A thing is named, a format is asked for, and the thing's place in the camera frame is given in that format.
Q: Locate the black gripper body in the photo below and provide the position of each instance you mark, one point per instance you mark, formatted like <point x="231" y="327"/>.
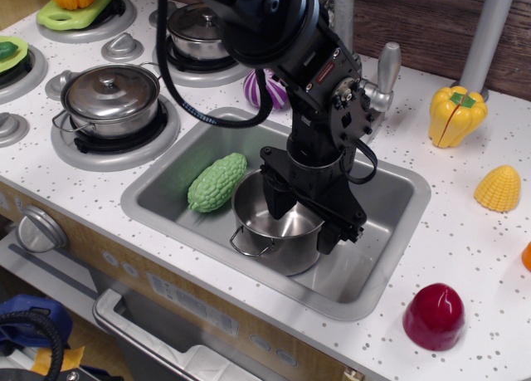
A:
<point x="325" y="191"/>

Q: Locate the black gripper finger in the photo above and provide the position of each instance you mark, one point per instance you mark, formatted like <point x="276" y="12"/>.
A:
<point x="328" y="237"/>
<point x="277" y="192"/>

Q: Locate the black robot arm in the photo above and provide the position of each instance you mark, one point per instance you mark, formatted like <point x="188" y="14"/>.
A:
<point x="330" y="110"/>

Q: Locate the grey sink basin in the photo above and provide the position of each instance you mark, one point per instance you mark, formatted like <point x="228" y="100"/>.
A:
<point x="345" y="284"/>

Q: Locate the lidded steel pot back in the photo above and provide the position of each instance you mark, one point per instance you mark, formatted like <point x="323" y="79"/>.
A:
<point x="195" y="33"/>

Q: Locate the lidded steel pot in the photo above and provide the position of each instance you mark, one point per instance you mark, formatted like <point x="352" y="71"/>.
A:
<point x="195" y="33"/>
<point x="109" y="102"/>

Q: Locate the lidded steel pot front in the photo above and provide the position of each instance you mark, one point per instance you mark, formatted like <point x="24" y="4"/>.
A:
<point x="109" y="102"/>

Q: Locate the green bitter melon toy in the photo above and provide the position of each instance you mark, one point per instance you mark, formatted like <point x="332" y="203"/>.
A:
<point x="214" y="186"/>

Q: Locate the purple striped onion toy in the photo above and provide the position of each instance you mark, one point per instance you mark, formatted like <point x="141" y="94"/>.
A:
<point x="276" y="90"/>

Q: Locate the red half fruit toy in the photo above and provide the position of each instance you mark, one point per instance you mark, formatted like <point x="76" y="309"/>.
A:
<point x="435" y="318"/>

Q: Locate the stove burner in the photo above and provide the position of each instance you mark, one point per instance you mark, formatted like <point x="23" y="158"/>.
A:
<point x="110" y="155"/>
<point x="112" y="26"/>
<point x="23" y="77"/>
<point x="188" y="72"/>

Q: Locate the yellow bell pepper toy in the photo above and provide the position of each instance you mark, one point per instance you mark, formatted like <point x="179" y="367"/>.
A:
<point x="455" y="113"/>

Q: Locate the yellow corn toy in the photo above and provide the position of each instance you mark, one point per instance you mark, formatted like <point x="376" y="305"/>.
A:
<point x="500" y="189"/>

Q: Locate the orange toy piece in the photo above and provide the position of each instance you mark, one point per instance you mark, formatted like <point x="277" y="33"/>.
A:
<point x="526" y="257"/>

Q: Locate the grey faucet pipe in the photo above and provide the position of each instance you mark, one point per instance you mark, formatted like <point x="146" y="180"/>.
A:
<point x="343" y="21"/>

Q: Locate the front stove burner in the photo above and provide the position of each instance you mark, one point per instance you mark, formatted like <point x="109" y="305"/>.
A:
<point x="110" y="155"/>

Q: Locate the grey stove knob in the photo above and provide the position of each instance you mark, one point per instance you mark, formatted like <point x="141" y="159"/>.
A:
<point x="122" y="48"/>
<point x="13" y="129"/>
<point x="55" y="85"/>

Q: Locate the back left stove burner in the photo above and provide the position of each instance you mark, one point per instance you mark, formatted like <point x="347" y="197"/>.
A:
<point x="112" y="26"/>

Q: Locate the silver oven knob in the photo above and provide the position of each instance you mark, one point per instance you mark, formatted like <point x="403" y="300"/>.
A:
<point x="38" y="232"/>

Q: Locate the grey stove knob middle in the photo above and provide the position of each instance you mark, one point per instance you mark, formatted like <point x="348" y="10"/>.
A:
<point x="55" y="85"/>

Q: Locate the grey support pole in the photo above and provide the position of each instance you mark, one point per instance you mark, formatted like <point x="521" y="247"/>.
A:
<point x="488" y="31"/>

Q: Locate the grey stove knob left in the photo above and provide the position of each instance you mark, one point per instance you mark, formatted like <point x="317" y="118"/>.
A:
<point x="13" y="129"/>

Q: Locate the green cutting board toy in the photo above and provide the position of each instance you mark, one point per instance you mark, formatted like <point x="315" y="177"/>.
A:
<point x="58" y="19"/>

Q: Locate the light green plate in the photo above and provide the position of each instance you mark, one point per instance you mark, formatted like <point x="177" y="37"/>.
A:
<point x="8" y="63"/>

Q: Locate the green pepper toy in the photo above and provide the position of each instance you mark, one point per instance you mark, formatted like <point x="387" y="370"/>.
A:
<point x="7" y="49"/>

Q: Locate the silver faucet handle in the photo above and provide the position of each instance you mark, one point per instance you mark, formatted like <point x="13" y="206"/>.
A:
<point x="381" y="94"/>

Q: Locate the grey oven door handle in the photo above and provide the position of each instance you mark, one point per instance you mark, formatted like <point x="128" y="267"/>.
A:
<point x="198" y="363"/>

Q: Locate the blue object with hose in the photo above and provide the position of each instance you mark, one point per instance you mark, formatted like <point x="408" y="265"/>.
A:
<point x="34" y="337"/>

